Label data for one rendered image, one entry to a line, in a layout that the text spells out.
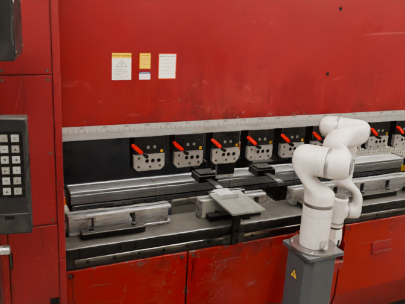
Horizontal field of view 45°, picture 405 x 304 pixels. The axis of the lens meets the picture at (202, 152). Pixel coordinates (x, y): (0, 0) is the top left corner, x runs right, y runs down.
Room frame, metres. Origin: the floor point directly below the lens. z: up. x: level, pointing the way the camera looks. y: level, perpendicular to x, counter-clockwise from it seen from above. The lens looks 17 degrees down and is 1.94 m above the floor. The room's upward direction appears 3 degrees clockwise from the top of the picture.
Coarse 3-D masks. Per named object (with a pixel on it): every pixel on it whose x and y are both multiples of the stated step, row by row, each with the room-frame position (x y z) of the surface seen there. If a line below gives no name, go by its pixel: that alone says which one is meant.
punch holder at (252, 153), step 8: (272, 128) 2.48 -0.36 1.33; (240, 136) 2.49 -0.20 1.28; (256, 136) 2.44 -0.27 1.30; (264, 136) 2.46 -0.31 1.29; (272, 136) 2.49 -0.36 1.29; (240, 144) 2.50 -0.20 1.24; (248, 144) 2.43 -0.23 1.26; (264, 144) 2.47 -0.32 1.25; (240, 152) 2.49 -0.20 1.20; (248, 152) 2.42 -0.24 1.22; (256, 152) 2.44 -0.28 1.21; (264, 152) 2.46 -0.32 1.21
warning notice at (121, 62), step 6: (114, 54) 2.13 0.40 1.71; (120, 54) 2.14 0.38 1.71; (126, 54) 2.15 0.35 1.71; (114, 60) 2.13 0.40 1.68; (120, 60) 2.14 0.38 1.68; (126, 60) 2.15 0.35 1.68; (114, 66) 2.13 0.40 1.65; (120, 66) 2.14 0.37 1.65; (126, 66) 2.15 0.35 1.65; (114, 72) 2.13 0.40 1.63; (120, 72) 2.14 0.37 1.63; (126, 72) 2.15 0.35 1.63; (114, 78) 2.13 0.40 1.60; (120, 78) 2.14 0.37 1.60; (126, 78) 2.15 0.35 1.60
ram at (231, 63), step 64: (64, 0) 2.04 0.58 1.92; (128, 0) 2.16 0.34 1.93; (192, 0) 2.28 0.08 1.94; (256, 0) 2.42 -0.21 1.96; (320, 0) 2.57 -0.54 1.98; (384, 0) 2.75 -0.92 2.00; (64, 64) 2.04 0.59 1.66; (192, 64) 2.29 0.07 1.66; (256, 64) 2.43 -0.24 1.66; (320, 64) 2.59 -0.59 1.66; (384, 64) 2.78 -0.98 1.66; (192, 128) 2.29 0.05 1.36; (256, 128) 2.44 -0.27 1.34
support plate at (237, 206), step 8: (240, 192) 2.41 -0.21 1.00; (216, 200) 2.29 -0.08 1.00; (224, 200) 2.29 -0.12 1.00; (232, 200) 2.29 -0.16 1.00; (240, 200) 2.30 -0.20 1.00; (248, 200) 2.31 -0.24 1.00; (224, 208) 2.21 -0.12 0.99; (232, 208) 2.20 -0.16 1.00; (240, 208) 2.20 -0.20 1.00; (248, 208) 2.21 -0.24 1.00; (256, 208) 2.21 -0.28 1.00
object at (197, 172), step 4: (208, 168) 2.67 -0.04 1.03; (192, 172) 2.64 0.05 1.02; (196, 172) 2.61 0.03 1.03; (200, 172) 2.60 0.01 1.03; (204, 172) 2.60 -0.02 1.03; (208, 172) 2.61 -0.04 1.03; (212, 172) 2.61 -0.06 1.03; (192, 176) 2.63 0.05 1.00; (196, 176) 2.58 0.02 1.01; (200, 176) 2.56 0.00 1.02; (204, 176) 2.57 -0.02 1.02; (208, 176) 2.58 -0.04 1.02; (212, 176) 2.59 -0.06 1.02; (196, 180) 2.58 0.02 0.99; (200, 180) 2.56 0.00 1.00; (204, 180) 2.57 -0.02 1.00; (208, 180) 2.55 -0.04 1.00; (212, 180) 2.55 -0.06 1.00; (216, 180) 2.60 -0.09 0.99; (212, 184) 2.50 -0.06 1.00; (216, 184) 2.50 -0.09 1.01; (216, 188) 2.45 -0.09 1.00; (220, 188) 2.44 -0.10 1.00
